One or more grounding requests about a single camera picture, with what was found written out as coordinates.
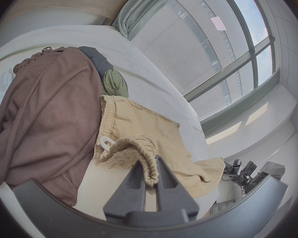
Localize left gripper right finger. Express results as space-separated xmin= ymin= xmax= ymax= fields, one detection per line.
xmin=155 ymin=154 xmax=200 ymax=218

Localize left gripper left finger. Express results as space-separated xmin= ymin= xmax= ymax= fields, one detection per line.
xmin=103 ymin=159 xmax=148 ymax=220

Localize tan shorts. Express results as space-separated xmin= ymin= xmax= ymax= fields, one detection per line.
xmin=93 ymin=95 xmax=226 ymax=199

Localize bed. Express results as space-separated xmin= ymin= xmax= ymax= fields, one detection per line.
xmin=0 ymin=0 xmax=229 ymax=220

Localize brown garment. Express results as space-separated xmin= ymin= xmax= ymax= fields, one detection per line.
xmin=0 ymin=47 xmax=107 ymax=207

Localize green garment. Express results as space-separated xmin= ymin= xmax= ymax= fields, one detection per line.
xmin=101 ymin=68 xmax=128 ymax=99

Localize window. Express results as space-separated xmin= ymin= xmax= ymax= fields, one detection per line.
xmin=128 ymin=0 xmax=281 ymax=123

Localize black garment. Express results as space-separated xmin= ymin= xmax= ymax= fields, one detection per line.
xmin=77 ymin=46 xmax=114 ymax=77

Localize white garment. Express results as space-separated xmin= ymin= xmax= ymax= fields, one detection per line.
xmin=0 ymin=68 xmax=16 ymax=92

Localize grey-green curtain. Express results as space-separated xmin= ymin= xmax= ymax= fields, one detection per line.
xmin=113 ymin=0 xmax=197 ymax=39

